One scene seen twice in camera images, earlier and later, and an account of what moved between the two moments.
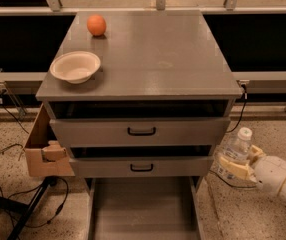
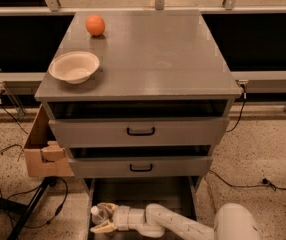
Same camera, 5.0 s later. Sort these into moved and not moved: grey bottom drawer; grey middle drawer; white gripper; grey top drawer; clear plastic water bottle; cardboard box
Moved: clear plastic water bottle; white gripper
Not moved: grey middle drawer; grey bottom drawer; grey top drawer; cardboard box
